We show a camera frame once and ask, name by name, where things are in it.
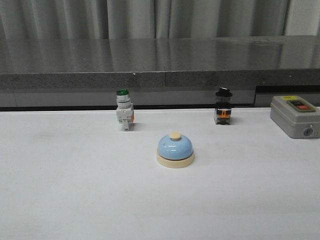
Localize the blue call bell cream base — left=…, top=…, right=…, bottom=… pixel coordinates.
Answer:
left=156, top=132, right=195, bottom=169

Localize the grey granite counter ledge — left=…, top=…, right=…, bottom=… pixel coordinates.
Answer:
left=0, top=35, right=320, bottom=111

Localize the grey-white pleated curtain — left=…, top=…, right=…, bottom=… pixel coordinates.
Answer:
left=0, top=0, right=320, bottom=40

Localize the green pushbutton switch white body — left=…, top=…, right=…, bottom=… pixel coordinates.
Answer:
left=116, top=89, right=135, bottom=131

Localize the black selector switch orange body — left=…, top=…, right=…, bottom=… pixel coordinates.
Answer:
left=214, top=87, right=233, bottom=125

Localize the grey start-stop switch box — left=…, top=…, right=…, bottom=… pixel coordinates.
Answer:
left=270, top=95, right=320, bottom=139

